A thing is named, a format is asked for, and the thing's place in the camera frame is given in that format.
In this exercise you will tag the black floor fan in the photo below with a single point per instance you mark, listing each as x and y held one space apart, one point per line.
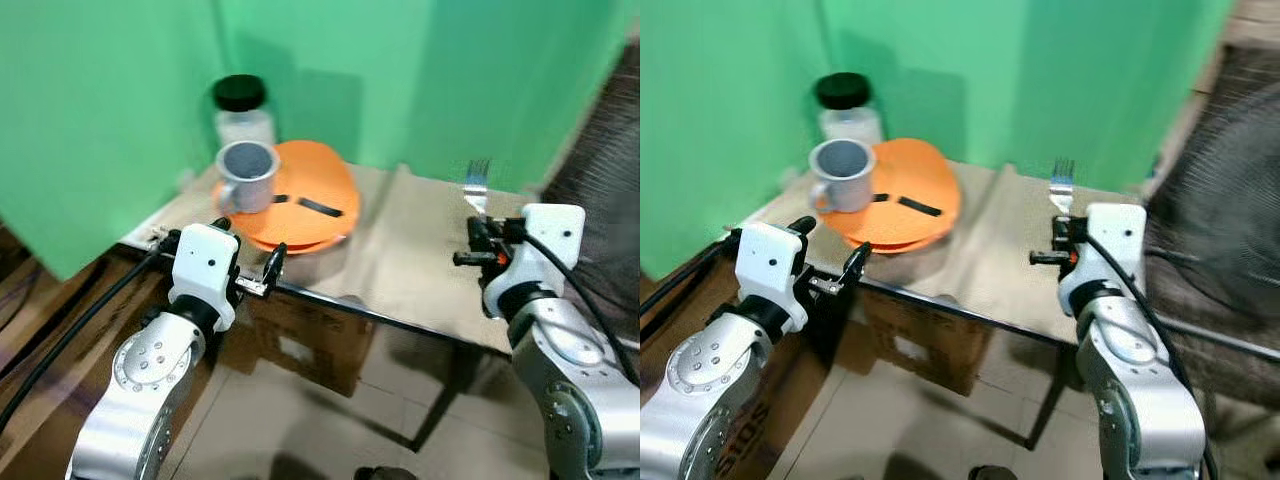
1225 200
600 180

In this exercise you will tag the silver metal fork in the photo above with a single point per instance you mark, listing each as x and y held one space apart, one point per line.
478 188
1062 188

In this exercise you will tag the black robot foot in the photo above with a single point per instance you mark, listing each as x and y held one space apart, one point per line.
992 473
385 473

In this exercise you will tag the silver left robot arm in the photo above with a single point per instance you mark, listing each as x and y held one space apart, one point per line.
140 390
700 390

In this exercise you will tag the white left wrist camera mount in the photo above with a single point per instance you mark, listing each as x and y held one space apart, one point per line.
770 262
205 262

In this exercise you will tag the glass jar with black lid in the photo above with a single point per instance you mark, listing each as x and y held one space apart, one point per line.
845 90
240 93

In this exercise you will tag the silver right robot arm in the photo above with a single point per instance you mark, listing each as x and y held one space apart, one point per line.
1140 380
570 380

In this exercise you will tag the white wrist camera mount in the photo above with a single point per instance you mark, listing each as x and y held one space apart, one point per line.
205 262
550 235
1118 235
770 262

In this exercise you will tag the long black flat strip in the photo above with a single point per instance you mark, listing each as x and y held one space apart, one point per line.
320 207
920 206

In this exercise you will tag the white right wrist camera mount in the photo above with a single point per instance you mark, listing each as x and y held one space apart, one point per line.
1118 235
550 235

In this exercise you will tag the plain brown cardboard box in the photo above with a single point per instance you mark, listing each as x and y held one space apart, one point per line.
310 340
930 340

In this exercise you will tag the grey metal mug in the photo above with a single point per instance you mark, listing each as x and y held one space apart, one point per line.
252 188
848 186

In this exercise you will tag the black table leg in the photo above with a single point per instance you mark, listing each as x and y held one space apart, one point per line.
1048 400
440 400

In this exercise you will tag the orange plate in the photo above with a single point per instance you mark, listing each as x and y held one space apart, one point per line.
922 172
322 175

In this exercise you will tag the green backdrop cloth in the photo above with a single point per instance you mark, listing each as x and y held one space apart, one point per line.
1020 70
420 70

